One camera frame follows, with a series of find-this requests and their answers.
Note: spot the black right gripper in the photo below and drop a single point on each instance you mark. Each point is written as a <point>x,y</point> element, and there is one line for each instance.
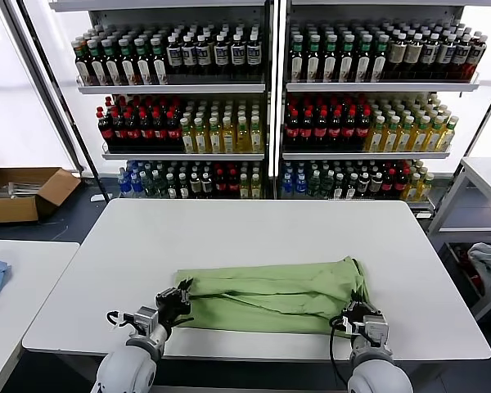
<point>360,313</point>

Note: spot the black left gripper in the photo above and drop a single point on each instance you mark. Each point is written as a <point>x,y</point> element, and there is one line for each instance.
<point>172,313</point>

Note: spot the light green polo shirt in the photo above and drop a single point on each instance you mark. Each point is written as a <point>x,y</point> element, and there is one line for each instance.
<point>270,286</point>

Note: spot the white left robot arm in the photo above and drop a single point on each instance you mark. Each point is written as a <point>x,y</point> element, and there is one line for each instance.
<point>127,368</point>

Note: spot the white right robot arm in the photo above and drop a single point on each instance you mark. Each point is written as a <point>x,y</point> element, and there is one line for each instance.
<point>376,372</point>

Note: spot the white-capped dark bottle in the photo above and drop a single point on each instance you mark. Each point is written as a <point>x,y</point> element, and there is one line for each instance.
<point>171,188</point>
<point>206,186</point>
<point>339,188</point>
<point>364,185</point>
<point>352,188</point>
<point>376,185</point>
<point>183,188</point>
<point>195,186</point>

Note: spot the blue drink bottle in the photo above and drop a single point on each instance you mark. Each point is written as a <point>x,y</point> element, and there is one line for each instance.
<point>125,186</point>
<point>287,187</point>
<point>137,188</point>
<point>300,187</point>

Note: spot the red object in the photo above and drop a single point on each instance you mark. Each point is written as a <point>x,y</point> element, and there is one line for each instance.
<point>462,257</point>

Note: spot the red-capped cola bottle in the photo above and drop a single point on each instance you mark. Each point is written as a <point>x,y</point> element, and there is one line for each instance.
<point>233,186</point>
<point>133,133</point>
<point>174,133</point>
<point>349,131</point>
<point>106,133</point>
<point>321,131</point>
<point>306,131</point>
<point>388,184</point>
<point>120,133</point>
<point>363,131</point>
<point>147,133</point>
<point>160,133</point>
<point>335,131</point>
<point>401,184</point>
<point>292,131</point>

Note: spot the small white paper scrap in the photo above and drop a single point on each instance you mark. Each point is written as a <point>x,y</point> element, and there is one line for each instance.
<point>97,197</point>

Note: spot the yellow drink bottle green label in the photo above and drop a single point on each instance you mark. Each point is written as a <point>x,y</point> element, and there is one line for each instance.
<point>256,189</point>
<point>244,189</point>
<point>243,139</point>
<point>412,188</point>
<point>433,139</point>
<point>375,139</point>
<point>405,139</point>
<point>426,187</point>
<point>201,139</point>
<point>390,139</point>
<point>419,139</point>
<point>228,139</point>
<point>448,137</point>
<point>256,139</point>
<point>187,139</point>
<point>215,139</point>

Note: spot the white side table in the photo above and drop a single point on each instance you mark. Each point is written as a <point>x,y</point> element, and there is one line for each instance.
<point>28,286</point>

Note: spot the clear plastic packaging bundle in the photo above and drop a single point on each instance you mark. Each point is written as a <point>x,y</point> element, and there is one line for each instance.
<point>22,189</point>

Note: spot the open cardboard box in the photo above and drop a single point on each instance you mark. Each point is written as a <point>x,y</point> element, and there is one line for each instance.
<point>8,210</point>

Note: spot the grey framed side table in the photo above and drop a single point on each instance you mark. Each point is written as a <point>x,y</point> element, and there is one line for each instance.
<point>487,172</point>

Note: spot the green-capped dark drink bottle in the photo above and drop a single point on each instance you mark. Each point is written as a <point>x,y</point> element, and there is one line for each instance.
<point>379,61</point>
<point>127,67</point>
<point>347,61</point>
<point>364,61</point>
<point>159,67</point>
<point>330,61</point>
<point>297,61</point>
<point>144,67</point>
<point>83,67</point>
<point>97,67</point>
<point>313,61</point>
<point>112,67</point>

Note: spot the dark bottle with blue label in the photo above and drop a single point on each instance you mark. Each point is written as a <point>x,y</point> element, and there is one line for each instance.
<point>460,55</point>
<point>429,53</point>
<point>237,55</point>
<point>204,55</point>
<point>221,55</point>
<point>174,55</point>
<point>189,55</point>
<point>446,53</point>
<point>253,55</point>

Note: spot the dark bottle with beige label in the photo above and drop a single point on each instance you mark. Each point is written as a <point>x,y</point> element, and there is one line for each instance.
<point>414,53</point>
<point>397,53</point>

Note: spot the white metal shelf rack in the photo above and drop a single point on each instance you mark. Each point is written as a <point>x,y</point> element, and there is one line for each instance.
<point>352,14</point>
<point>147,17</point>

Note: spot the red tea bottle white label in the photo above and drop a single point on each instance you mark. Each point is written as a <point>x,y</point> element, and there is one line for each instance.
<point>476,55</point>

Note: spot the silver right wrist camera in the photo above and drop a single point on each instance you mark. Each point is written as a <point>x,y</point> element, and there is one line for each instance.
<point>375,329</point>

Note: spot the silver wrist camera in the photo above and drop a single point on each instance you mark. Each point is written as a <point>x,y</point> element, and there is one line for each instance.
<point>145,318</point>
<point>375,329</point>

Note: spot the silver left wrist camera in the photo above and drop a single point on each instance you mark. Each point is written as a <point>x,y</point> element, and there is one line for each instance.
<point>145,318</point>

